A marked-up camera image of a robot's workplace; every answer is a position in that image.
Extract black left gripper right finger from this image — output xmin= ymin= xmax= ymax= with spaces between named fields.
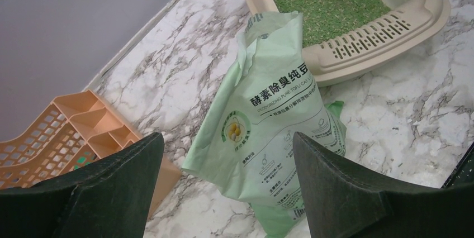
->
xmin=293 ymin=132 xmax=473 ymax=237

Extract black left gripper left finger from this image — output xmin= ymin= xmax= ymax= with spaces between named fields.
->
xmin=1 ymin=132 xmax=164 ymax=237

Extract green litter bag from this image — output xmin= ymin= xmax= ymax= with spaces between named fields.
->
xmin=182 ymin=11 xmax=346 ymax=237

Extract beige plastic litter box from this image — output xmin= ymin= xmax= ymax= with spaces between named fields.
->
xmin=245 ymin=0 xmax=451 ymax=86

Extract green litter pellets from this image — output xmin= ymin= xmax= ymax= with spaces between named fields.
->
xmin=274 ymin=0 xmax=390 ymax=47

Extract orange mesh file rack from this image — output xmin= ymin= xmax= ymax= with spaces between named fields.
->
xmin=0 ymin=89 xmax=183 ymax=220

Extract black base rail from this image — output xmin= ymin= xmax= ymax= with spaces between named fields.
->
xmin=442 ymin=143 xmax=474 ymax=188

